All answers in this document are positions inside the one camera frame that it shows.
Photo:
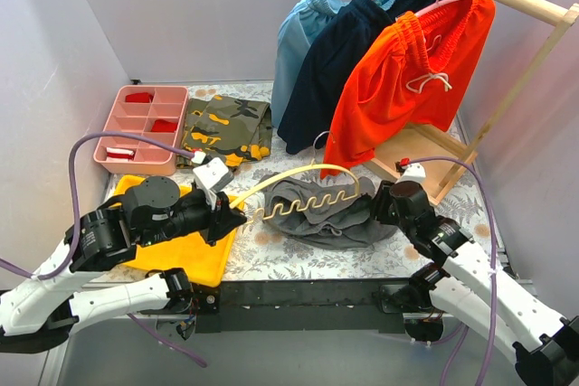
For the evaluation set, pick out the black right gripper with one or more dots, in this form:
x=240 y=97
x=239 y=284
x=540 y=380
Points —
x=377 y=204

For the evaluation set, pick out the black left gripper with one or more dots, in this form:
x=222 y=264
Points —
x=217 y=216

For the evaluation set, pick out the grey shorts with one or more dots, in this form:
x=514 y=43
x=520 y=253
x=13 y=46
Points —
x=343 y=225

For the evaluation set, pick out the cream yellow hanger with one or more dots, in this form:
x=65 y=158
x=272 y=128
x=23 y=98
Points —
x=313 y=202

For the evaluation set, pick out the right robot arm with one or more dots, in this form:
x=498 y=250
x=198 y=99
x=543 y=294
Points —
x=461 y=280

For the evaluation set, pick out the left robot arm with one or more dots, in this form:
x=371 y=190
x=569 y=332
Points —
x=45 y=310

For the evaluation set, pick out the camouflage shorts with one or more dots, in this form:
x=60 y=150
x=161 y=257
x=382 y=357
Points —
x=236 y=130

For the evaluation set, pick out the navy blue shorts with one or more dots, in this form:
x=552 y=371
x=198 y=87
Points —
x=328 y=63

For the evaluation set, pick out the orange shorts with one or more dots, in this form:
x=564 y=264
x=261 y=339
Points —
x=417 y=71

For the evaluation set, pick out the light blue shorts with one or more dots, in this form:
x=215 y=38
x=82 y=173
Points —
x=297 y=32

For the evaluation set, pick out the wooden clothes rack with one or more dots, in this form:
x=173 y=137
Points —
x=447 y=155

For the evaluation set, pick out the red sock middle compartment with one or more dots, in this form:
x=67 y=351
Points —
x=164 y=126

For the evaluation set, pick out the red sock compartment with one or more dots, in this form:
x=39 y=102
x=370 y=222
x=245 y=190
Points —
x=139 y=97
x=164 y=126

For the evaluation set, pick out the pink divided organizer box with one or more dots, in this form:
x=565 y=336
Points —
x=169 y=102

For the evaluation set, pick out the red white striped sock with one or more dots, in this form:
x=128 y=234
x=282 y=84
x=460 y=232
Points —
x=120 y=153

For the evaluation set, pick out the red sock back compartment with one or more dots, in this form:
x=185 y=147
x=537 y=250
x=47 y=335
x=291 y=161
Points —
x=139 y=97

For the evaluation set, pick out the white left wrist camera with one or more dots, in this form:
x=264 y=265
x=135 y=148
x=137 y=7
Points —
x=211 y=178

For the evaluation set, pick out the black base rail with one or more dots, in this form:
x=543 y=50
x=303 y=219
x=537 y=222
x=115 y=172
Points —
x=384 y=305

